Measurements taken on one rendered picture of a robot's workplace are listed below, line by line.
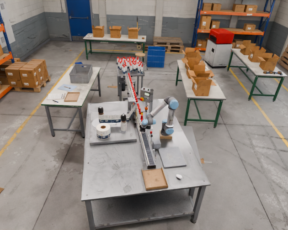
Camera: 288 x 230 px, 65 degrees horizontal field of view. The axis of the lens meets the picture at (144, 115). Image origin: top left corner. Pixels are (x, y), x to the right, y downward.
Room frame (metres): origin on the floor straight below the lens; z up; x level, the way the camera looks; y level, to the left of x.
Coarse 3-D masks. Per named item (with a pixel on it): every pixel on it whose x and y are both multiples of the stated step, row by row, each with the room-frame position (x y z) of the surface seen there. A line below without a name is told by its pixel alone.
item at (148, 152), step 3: (138, 126) 2.90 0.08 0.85; (144, 135) 2.65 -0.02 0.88; (141, 138) 2.57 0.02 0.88; (144, 138) 2.57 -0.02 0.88; (144, 141) 2.50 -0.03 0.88; (147, 141) 2.50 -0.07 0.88; (144, 144) 2.44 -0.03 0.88; (147, 144) 2.44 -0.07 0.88; (147, 147) 2.37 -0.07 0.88; (147, 150) 2.32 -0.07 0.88; (147, 153) 2.26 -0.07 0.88; (150, 153) 2.26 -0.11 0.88; (147, 156) 2.20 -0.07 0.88; (150, 156) 2.21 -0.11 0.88; (150, 159) 2.15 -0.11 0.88; (150, 162) 2.09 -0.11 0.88; (153, 162) 2.09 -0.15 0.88; (150, 165) 2.04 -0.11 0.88; (153, 165) 2.04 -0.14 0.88
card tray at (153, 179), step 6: (162, 168) 2.01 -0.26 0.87; (144, 174) 1.93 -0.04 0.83; (150, 174) 1.93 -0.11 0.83; (156, 174) 1.94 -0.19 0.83; (162, 174) 1.94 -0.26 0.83; (144, 180) 1.81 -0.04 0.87; (150, 180) 1.84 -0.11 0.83; (156, 180) 1.84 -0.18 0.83; (162, 180) 1.85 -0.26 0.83; (150, 186) 1.75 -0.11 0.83; (156, 186) 1.76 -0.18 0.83; (162, 186) 1.74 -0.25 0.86
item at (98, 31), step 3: (93, 27) 8.45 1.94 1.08; (96, 27) 8.60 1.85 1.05; (99, 27) 8.60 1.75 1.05; (102, 27) 8.34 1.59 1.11; (93, 30) 8.30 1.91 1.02; (96, 30) 8.29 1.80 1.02; (99, 30) 8.28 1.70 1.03; (102, 30) 8.35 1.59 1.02; (93, 33) 8.30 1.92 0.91; (96, 33) 8.30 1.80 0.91; (99, 33) 8.29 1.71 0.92; (102, 33) 8.31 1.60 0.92; (93, 36) 8.30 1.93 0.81; (96, 36) 8.30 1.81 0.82; (99, 36) 8.29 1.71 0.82; (102, 36) 8.29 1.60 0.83
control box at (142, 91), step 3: (144, 87) 3.03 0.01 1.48; (141, 90) 2.95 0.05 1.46; (144, 90) 2.94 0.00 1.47; (147, 90) 2.94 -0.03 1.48; (141, 93) 2.95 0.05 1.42; (141, 96) 2.95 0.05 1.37; (147, 96) 2.91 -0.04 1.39; (144, 99) 2.93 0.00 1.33; (147, 99) 2.91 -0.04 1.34; (147, 102) 2.92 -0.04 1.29
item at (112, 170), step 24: (120, 144) 2.47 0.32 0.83; (168, 144) 2.52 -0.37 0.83; (96, 168) 2.00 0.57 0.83; (120, 168) 2.01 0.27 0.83; (144, 168) 2.03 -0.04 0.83; (168, 168) 2.05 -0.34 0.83; (192, 168) 2.06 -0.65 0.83; (96, 192) 1.64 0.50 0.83; (120, 192) 1.66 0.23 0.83; (144, 192) 1.67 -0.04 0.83
